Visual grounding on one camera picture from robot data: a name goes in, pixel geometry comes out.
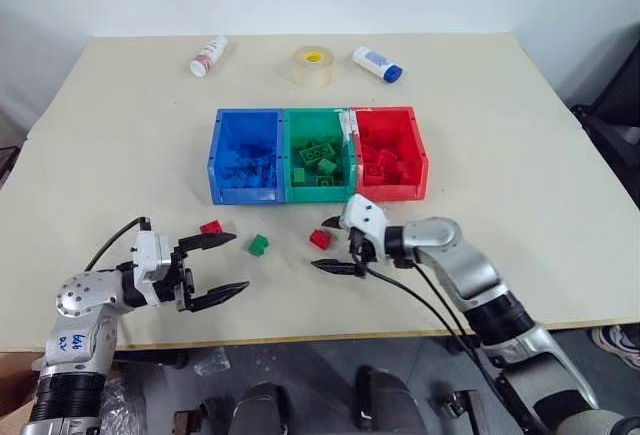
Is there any white bottle with red label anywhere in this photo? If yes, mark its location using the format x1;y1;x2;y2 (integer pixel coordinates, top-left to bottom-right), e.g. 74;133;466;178
189;35;230;79

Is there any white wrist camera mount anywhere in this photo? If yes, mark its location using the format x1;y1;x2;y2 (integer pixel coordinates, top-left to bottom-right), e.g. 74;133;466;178
131;231;175;287
339;193;389;259

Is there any white bottle with blue cap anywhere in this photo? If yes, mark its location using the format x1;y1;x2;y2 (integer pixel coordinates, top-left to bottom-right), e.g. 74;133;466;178
351;45;405;85

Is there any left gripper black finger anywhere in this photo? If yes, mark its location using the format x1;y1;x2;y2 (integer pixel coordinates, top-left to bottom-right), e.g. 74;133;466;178
187;280;251;313
175;232;238;259

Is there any green plastic bin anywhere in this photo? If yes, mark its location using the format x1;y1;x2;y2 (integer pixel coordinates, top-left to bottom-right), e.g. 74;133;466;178
281;106;359;205

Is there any red plastic bin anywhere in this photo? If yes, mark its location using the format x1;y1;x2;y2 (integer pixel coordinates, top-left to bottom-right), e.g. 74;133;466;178
349;105;432;203

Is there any white sneaker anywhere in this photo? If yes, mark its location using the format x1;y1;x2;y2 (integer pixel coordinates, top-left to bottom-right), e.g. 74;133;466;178
591;324;640;369

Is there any blue plastic bin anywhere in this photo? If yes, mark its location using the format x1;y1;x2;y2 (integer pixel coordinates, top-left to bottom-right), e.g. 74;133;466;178
207;106;287;206

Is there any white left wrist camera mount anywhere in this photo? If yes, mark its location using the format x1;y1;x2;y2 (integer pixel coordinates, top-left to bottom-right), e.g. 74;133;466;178
131;231;175;287

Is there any black table clamp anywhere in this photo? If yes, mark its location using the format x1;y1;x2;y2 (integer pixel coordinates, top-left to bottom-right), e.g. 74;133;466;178
158;351;190;372

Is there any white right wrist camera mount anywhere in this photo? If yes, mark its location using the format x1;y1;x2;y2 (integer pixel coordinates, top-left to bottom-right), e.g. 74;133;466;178
339;193;389;259

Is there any black office chair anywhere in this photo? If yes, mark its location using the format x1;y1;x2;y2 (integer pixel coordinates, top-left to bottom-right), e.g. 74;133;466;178
571;19;640;197

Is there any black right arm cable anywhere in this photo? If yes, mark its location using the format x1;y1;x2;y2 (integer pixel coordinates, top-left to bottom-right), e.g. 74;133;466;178
366;257;549;435

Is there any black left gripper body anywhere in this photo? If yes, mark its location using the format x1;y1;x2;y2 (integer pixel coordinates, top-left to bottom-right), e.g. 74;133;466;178
151;249;196;311

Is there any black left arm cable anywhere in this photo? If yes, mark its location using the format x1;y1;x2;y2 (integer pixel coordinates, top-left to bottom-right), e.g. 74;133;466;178
83;214;154;274

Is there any large green building block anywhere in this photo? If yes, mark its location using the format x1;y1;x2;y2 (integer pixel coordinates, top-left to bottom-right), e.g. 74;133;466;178
297;141;338;167

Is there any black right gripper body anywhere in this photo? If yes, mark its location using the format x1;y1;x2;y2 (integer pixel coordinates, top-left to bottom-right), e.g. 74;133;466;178
347;227;381;279

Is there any clear tape roll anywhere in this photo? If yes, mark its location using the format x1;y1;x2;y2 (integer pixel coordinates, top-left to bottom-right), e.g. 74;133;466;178
291;45;336;91

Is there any crumpled clear plastic bag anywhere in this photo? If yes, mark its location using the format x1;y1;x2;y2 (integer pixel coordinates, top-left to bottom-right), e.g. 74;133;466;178
193;346;232;377

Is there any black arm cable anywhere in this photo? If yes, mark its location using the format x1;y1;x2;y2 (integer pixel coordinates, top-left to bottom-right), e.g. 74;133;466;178
83;214;154;274
366;257;549;435

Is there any dark rounded shape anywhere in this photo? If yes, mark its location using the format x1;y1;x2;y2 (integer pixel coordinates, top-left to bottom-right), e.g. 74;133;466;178
353;365;418;435
231;381;294;435

